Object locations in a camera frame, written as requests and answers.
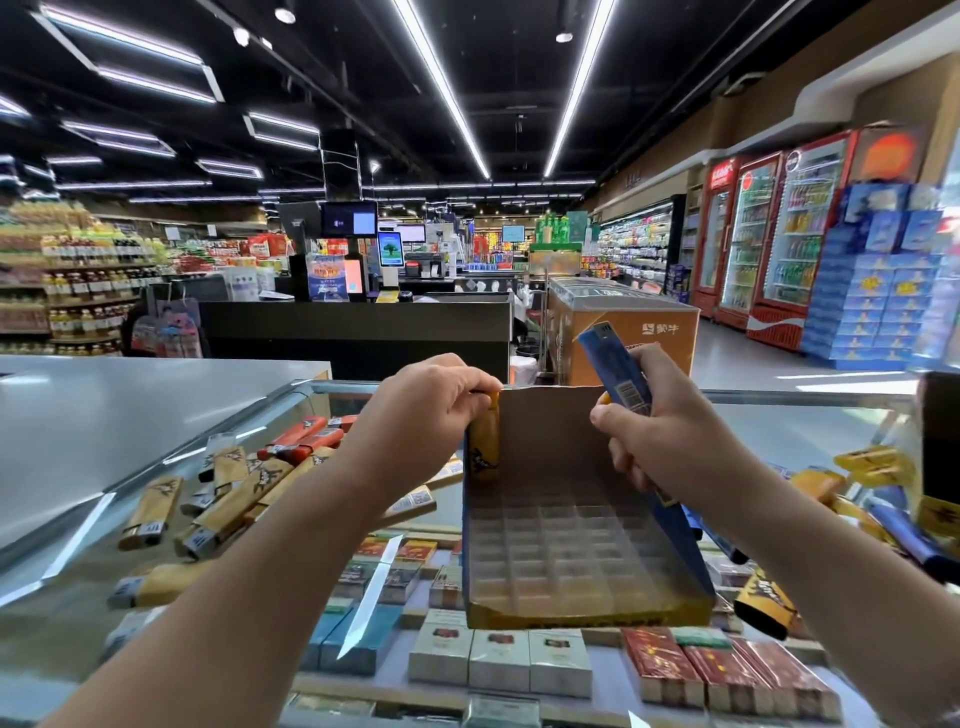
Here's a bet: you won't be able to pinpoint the orange round sign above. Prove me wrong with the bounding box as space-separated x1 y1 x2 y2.
852 127 924 185

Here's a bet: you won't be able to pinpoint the large rectangular ceiling light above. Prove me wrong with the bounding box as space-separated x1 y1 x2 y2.
30 3 227 107

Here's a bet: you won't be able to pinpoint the long ceiling light strip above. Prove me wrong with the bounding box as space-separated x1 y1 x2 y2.
393 0 494 182
543 0 620 182

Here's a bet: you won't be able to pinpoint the blue patterned lighter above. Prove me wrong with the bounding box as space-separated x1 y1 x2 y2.
577 319 654 417

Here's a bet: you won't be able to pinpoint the black checkout counter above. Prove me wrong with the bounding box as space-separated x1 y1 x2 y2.
199 295 515 381

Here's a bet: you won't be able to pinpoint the pile of yellow red lighters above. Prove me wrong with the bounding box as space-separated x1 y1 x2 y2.
105 412 467 617

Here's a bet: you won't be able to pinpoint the person's left hand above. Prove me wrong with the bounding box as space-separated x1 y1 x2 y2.
342 354 504 512

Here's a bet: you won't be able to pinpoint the open refrigerated chiller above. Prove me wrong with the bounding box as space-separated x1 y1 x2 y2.
592 195 687 297

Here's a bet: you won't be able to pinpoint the blue yellow lighter display box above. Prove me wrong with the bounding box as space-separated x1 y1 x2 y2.
462 382 717 629

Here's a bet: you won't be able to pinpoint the red drink fridge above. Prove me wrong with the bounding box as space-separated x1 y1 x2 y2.
750 132 857 351
717 150 789 332
693 157 741 317

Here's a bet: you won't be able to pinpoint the black checkout monitor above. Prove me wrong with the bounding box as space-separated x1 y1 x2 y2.
318 199 380 239

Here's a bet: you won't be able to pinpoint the hanging plastic bags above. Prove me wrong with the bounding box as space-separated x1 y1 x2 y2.
132 292 204 359

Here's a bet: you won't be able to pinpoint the pile of blue yellow lighters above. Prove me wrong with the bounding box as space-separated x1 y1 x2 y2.
682 442 960 642

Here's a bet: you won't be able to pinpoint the black yellow display box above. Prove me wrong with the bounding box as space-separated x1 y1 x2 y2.
907 367 960 504

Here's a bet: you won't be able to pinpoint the yellow patterned lighter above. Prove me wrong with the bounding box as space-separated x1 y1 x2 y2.
468 393 503 479

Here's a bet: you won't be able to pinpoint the stack of blue cartons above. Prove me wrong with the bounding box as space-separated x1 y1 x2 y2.
802 183 947 366

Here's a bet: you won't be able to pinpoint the row of cigarette packs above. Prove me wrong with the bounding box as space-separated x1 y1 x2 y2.
292 532 849 728

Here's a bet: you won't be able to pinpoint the person's right hand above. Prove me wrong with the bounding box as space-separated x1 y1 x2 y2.
589 342 770 509

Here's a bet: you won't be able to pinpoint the brown cardboard carton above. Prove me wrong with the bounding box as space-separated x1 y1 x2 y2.
543 277 701 389

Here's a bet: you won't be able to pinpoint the grocery rack with bottles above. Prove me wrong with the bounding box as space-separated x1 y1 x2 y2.
0 202 167 357

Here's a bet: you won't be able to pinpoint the person's right forearm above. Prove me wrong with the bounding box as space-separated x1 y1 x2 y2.
697 442 960 728

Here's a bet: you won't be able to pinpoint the person's left forearm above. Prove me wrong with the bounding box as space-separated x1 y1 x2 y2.
45 450 429 728

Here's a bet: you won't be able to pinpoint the blue poster screen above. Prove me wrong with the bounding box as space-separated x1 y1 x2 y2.
307 252 366 302

